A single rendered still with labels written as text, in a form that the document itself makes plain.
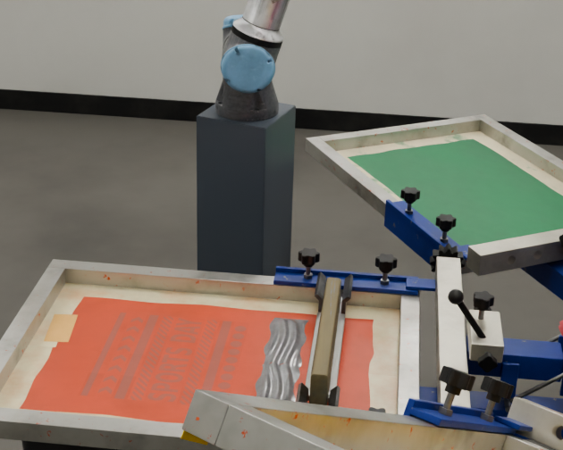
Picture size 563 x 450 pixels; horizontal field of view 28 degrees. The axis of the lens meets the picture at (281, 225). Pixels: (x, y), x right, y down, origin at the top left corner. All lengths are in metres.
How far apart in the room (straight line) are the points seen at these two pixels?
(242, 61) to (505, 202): 0.83
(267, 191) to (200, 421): 1.71
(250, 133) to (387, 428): 1.43
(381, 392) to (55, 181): 3.46
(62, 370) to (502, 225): 1.16
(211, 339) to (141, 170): 3.27
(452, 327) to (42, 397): 0.76
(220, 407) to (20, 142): 4.91
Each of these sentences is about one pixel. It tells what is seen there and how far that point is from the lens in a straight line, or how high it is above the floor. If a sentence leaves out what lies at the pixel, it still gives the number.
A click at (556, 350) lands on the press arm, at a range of 2.11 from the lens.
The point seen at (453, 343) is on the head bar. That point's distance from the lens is 2.08.
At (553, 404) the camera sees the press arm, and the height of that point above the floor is 0.92.
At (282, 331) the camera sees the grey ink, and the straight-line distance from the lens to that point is 2.23.
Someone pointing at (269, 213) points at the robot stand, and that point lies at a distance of 2.70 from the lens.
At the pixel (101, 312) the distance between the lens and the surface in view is 2.32.
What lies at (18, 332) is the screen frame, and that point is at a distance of 2.20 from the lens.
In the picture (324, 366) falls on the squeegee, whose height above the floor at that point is 1.06.
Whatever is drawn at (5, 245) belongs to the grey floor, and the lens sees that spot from 4.77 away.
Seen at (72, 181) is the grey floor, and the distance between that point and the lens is 5.34.
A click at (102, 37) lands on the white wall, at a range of 6.03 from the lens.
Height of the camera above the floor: 2.11
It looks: 26 degrees down
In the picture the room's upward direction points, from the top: 2 degrees clockwise
